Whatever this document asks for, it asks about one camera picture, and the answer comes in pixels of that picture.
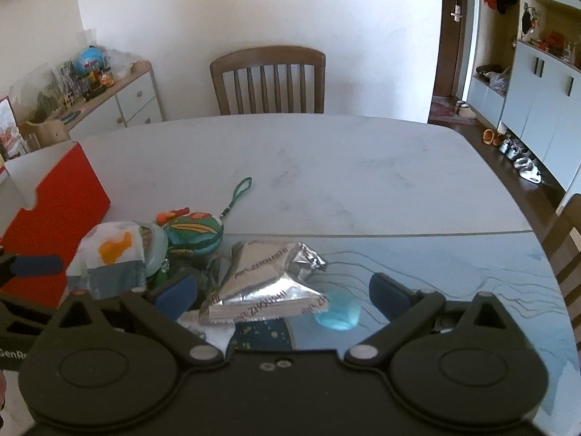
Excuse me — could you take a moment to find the white cloth with orange print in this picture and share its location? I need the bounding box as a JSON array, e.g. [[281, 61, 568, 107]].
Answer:
[[67, 222, 147, 301]]

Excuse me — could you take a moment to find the white sideboard cabinet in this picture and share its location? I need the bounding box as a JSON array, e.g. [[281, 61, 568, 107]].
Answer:
[[0, 60, 165, 157]]

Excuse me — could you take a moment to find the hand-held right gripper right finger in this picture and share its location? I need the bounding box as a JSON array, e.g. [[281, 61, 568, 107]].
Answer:
[[344, 272, 529, 368]]

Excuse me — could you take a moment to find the red printed bag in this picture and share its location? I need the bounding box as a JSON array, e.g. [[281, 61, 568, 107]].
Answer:
[[0, 96, 28, 161]]

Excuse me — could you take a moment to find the pale blue wall cabinet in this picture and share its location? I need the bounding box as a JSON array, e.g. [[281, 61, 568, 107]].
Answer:
[[467, 0, 581, 191]]

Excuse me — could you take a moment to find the silver foil packet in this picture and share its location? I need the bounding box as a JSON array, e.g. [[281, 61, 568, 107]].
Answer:
[[199, 240, 328, 326]]

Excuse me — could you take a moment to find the row of white sneakers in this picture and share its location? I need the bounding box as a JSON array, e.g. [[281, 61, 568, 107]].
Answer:
[[499, 138, 543, 185]]

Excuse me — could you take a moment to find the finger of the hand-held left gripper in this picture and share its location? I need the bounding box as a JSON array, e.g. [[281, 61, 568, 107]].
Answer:
[[0, 250, 64, 289]]

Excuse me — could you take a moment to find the clear plastic bag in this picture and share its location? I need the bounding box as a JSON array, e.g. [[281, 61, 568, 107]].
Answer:
[[103, 48, 138, 80]]

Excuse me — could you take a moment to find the red cardboard box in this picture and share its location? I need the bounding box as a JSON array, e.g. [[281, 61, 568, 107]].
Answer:
[[0, 141, 112, 310]]

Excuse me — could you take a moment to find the brown wooden chair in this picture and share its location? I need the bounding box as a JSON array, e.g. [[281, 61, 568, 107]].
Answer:
[[210, 46, 326, 116], [542, 193, 581, 310]]

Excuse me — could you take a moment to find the grey plastic bag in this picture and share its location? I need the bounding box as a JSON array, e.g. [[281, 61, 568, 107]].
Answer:
[[488, 66, 512, 94]]

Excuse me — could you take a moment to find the brown door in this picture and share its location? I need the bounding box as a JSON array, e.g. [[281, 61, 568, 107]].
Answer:
[[429, 0, 475, 123]]

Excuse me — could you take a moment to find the reddish doormat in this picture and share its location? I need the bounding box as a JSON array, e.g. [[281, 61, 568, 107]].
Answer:
[[429, 97, 477, 124]]

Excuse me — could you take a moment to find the beige wooden box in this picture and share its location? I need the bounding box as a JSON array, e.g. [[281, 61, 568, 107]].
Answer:
[[25, 118, 72, 149]]

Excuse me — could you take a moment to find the light blue round object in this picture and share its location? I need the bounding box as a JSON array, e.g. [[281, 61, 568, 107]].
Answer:
[[313, 290, 362, 331]]

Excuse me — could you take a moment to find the pale green packet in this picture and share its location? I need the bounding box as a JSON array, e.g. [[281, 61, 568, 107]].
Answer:
[[138, 225, 170, 279]]

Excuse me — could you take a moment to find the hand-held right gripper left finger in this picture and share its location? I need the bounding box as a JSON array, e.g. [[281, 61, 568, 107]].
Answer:
[[45, 269, 226, 370]]

